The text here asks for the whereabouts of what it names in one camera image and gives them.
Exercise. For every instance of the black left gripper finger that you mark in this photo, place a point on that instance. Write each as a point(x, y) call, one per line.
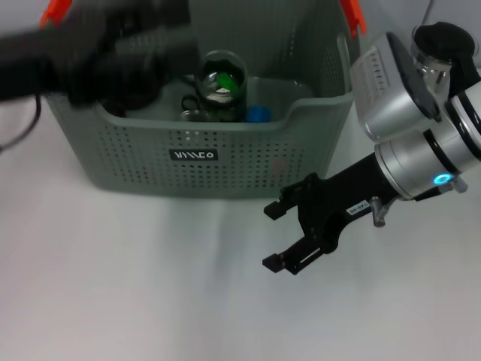
point(150, 13)
point(150, 62)

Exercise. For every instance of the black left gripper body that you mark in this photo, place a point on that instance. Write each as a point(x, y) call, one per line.
point(56, 64)

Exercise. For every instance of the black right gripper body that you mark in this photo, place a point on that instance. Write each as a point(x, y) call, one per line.
point(338, 203)

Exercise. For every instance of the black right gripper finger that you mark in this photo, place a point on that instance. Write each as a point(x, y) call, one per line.
point(291, 195)
point(297, 259)

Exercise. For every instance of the red rounded building block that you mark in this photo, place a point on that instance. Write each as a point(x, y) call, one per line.
point(278, 165)

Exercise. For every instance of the glass teacup with black sleeve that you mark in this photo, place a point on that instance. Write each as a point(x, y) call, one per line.
point(193, 116)
point(225, 64)
point(233, 113)

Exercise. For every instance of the clear pinkish long block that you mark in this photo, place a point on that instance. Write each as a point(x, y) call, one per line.
point(221, 91)

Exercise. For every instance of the green rectangular building block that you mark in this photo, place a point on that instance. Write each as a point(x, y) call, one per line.
point(226, 81)

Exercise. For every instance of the blue square block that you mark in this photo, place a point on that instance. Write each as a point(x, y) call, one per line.
point(259, 113)

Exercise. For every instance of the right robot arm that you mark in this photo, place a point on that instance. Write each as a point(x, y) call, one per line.
point(413, 150)

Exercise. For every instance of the grey perforated storage bin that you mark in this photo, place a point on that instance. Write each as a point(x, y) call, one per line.
point(131, 169)

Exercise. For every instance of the black clay teapot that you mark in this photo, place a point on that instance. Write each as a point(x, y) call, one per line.
point(139, 96)

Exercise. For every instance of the small black clay cup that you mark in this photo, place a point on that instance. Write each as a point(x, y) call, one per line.
point(114, 110)

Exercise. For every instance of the steel infuser insert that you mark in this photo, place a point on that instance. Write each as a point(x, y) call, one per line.
point(439, 82)

